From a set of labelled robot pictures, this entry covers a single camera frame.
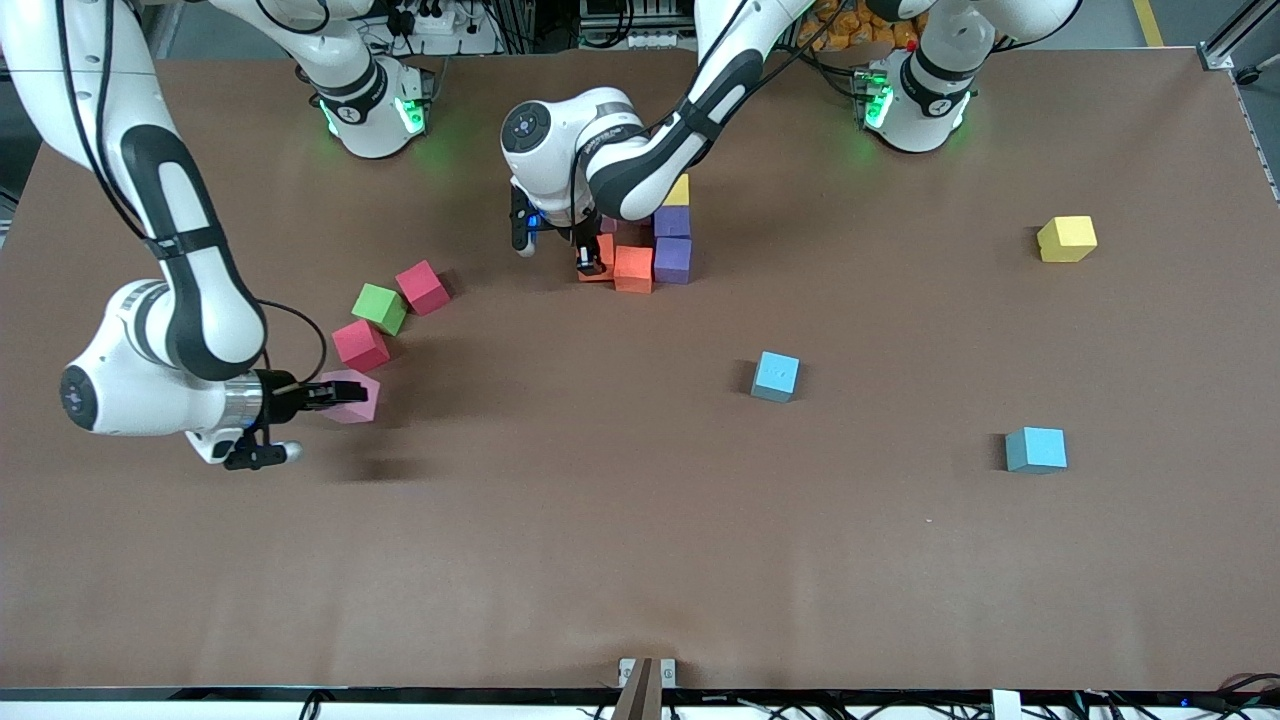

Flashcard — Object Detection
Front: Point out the orange foam block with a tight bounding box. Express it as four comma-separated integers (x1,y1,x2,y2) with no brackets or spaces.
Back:
613,245,654,295
577,232,617,284

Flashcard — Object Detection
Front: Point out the red foam block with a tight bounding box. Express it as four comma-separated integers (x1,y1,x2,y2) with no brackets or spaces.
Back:
396,260,451,317
332,320,391,374

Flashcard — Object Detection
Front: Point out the blue foam block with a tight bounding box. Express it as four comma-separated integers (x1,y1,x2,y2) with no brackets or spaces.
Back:
750,351,801,404
1005,427,1068,474

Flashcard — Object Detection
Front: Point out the green foam block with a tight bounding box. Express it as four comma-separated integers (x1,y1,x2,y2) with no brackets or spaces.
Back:
352,283,408,337

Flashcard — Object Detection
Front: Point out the black electronics rack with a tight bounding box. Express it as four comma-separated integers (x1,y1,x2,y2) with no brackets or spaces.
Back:
578,0,701,51

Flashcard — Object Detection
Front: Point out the large table cover mat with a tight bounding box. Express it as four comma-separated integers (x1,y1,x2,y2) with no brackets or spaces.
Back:
0,48,1280,693

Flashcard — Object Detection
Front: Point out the white power strip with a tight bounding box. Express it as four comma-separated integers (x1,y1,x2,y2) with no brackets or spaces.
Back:
395,0,463,36

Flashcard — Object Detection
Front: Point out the bag of orange items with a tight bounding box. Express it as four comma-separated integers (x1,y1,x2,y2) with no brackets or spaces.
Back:
798,0,923,53

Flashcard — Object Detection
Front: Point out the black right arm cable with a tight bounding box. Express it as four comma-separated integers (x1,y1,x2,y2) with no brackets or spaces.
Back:
258,298,330,389

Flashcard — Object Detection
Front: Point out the metal clamp bracket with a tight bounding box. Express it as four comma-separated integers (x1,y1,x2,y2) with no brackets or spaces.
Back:
612,656,678,720

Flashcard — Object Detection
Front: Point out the aluminium frame profile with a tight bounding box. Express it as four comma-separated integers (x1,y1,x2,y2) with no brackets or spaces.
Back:
1198,0,1280,73

